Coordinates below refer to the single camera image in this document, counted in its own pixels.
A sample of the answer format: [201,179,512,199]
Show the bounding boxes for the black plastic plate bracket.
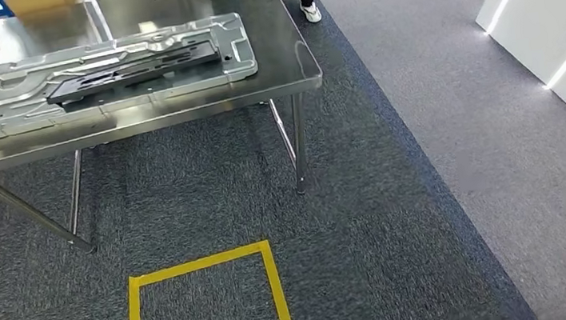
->
[41,38,226,106]

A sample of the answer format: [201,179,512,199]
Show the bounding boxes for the stainless steel workbench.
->
[0,0,340,264]

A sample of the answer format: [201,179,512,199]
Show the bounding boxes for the yellow floor tape square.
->
[118,238,298,320]

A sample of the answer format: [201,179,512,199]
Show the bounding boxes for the stamped sheet metal panel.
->
[0,10,264,142]

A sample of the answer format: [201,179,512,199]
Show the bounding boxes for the brown cardboard box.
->
[3,0,82,16]

